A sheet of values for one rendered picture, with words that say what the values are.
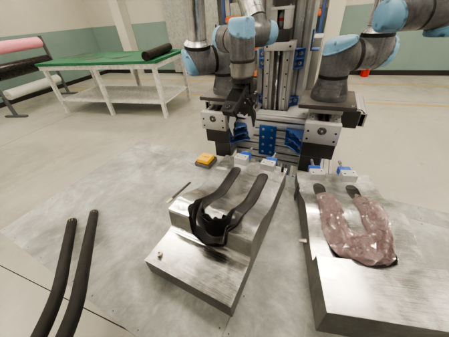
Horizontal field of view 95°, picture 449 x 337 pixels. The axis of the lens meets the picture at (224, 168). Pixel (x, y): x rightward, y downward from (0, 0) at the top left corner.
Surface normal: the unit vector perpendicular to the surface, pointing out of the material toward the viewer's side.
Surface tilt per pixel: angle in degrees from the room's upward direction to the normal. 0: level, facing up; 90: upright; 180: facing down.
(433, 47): 90
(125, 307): 0
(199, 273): 0
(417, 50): 90
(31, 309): 0
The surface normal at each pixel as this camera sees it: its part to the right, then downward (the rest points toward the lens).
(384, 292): -0.07, -0.80
